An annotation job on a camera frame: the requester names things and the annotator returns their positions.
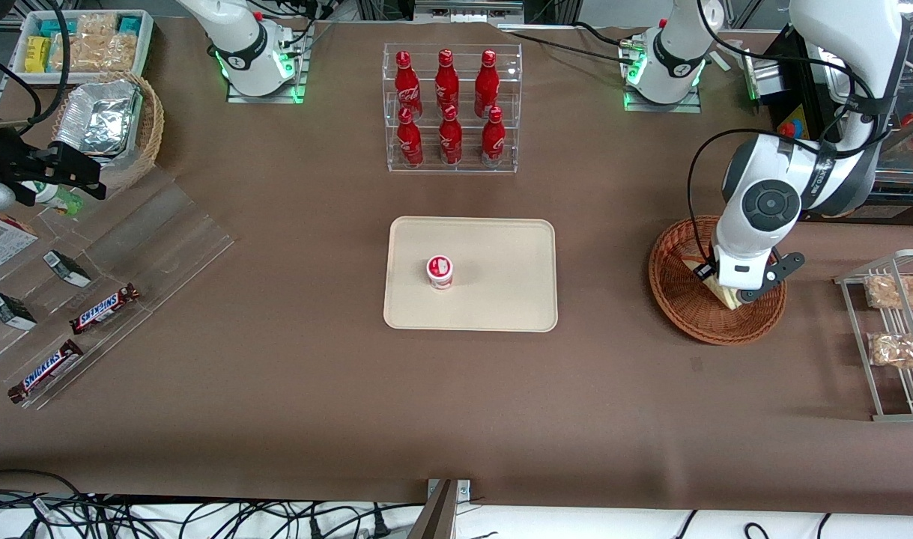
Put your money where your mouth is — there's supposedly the white cup with red lid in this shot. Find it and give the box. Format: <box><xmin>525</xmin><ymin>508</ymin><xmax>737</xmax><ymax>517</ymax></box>
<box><xmin>426</xmin><ymin>255</ymin><xmax>455</xmax><ymax>290</ymax></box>

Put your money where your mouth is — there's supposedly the black table cable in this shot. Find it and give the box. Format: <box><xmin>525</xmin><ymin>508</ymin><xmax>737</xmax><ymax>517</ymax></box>
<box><xmin>501</xmin><ymin>21</ymin><xmax>652</xmax><ymax>65</ymax></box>

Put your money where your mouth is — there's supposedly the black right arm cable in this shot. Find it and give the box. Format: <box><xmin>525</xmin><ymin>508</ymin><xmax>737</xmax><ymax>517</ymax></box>
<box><xmin>0</xmin><ymin>0</ymin><xmax>72</xmax><ymax>137</ymax></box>

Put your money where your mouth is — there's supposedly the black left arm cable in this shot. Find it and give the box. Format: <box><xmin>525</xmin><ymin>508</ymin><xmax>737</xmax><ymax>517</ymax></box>
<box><xmin>687</xmin><ymin>0</ymin><xmax>893</xmax><ymax>279</ymax></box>

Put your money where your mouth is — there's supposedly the silver wire rack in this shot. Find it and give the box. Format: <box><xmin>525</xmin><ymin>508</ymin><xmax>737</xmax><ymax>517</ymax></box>
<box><xmin>834</xmin><ymin>251</ymin><xmax>913</xmax><ymax>422</ymax></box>

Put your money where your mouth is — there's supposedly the yellow snack pack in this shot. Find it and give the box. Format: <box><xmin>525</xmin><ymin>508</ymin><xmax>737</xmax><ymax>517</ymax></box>
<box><xmin>25</xmin><ymin>36</ymin><xmax>52</xmax><ymax>73</ymax></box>

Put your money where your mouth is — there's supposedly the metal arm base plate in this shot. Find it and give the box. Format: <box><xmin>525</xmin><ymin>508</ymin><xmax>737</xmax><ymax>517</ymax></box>
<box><xmin>226</xmin><ymin>22</ymin><xmax>309</xmax><ymax>104</ymax></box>
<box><xmin>622</xmin><ymin>34</ymin><xmax>704</xmax><ymax>114</ymax></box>

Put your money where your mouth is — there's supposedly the red cola bottle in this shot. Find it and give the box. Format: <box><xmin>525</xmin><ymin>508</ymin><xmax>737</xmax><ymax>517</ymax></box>
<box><xmin>435</xmin><ymin>49</ymin><xmax>461</xmax><ymax>113</ymax></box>
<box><xmin>438</xmin><ymin>105</ymin><xmax>464</xmax><ymax>165</ymax></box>
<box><xmin>396</xmin><ymin>106</ymin><xmax>425</xmax><ymax>168</ymax></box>
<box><xmin>394</xmin><ymin>50</ymin><xmax>423</xmax><ymax>121</ymax></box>
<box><xmin>481</xmin><ymin>106</ymin><xmax>507</xmax><ymax>167</ymax></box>
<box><xmin>475</xmin><ymin>49</ymin><xmax>500</xmax><ymax>119</ymax></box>

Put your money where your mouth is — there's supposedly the triangle sandwich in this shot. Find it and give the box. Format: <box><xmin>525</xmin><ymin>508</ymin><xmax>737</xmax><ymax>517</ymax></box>
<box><xmin>685</xmin><ymin>251</ymin><xmax>745</xmax><ymax>310</ymax></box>

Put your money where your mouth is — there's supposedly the metal camera post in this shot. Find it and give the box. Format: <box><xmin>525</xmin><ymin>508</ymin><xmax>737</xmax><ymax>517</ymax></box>
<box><xmin>407</xmin><ymin>479</ymin><xmax>472</xmax><ymax>539</ymax></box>

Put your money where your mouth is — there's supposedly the clear bag of snacks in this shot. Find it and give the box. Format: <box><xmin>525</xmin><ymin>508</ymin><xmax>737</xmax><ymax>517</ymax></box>
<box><xmin>864</xmin><ymin>275</ymin><xmax>913</xmax><ymax>310</ymax></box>
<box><xmin>867</xmin><ymin>333</ymin><xmax>913</xmax><ymax>369</ymax></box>

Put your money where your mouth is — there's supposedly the beige plastic tray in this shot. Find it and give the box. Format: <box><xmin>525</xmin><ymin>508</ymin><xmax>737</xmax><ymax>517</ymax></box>
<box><xmin>383</xmin><ymin>216</ymin><xmax>559</xmax><ymax>332</ymax></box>

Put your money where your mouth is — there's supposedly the brown table cover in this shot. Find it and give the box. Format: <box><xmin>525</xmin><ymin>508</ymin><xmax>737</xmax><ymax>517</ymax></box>
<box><xmin>0</xmin><ymin>16</ymin><xmax>913</xmax><ymax>517</ymax></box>

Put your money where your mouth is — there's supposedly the clear acrylic bottle rack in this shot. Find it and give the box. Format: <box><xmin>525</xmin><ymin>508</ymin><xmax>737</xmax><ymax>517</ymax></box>
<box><xmin>383</xmin><ymin>43</ymin><xmax>523</xmax><ymax>174</ymax></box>

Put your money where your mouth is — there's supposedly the clear cracker pack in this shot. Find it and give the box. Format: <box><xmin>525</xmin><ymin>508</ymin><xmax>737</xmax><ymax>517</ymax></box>
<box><xmin>78</xmin><ymin>13</ymin><xmax>120</xmax><ymax>38</ymax></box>
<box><xmin>52</xmin><ymin>34</ymin><xmax>139</xmax><ymax>73</ymax></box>

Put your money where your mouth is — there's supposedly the round brown wicker basket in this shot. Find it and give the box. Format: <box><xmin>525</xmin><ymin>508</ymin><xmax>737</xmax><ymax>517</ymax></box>
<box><xmin>649</xmin><ymin>216</ymin><xmax>787</xmax><ymax>346</ymax></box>

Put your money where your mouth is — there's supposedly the white plastic snack bin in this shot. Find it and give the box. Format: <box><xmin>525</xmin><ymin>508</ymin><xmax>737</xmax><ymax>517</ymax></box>
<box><xmin>10</xmin><ymin>9</ymin><xmax>154</xmax><ymax>85</ymax></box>

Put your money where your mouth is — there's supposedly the green white small bottle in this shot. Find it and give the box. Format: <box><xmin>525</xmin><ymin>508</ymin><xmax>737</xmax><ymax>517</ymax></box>
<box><xmin>22</xmin><ymin>180</ymin><xmax>84</xmax><ymax>216</ymax></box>

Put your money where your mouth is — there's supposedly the aluminium foil tray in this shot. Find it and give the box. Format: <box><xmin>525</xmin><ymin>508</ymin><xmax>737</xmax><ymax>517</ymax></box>
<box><xmin>55</xmin><ymin>81</ymin><xmax>142</xmax><ymax>156</ymax></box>

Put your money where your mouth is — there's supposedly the clear acrylic display stand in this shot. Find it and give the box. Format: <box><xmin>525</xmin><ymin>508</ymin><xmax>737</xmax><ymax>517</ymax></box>
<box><xmin>0</xmin><ymin>165</ymin><xmax>236</xmax><ymax>411</ymax></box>

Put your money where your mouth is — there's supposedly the tan wicker basket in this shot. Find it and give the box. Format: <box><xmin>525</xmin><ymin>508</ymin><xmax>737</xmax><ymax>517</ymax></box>
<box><xmin>52</xmin><ymin>71</ymin><xmax>165</xmax><ymax>192</ymax></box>

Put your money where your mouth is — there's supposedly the small black white box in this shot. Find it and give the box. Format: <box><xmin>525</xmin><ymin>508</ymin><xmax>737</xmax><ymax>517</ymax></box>
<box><xmin>0</xmin><ymin>292</ymin><xmax>37</xmax><ymax>331</ymax></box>
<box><xmin>43</xmin><ymin>250</ymin><xmax>92</xmax><ymax>288</ymax></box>

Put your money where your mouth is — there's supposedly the snickers chocolate bar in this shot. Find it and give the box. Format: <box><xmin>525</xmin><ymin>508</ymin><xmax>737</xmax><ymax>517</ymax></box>
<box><xmin>7</xmin><ymin>339</ymin><xmax>85</xmax><ymax>404</ymax></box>
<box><xmin>70</xmin><ymin>283</ymin><xmax>141</xmax><ymax>335</ymax></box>

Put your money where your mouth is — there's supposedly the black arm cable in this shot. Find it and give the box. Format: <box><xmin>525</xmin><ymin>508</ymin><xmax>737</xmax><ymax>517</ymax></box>
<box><xmin>0</xmin><ymin>0</ymin><xmax>72</xmax><ymax>137</ymax></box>
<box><xmin>687</xmin><ymin>0</ymin><xmax>893</xmax><ymax>279</ymax></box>

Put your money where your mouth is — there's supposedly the black floor cable tangle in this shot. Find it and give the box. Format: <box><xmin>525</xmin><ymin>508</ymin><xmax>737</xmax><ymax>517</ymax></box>
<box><xmin>0</xmin><ymin>470</ymin><xmax>427</xmax><ymax>539</ymax></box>

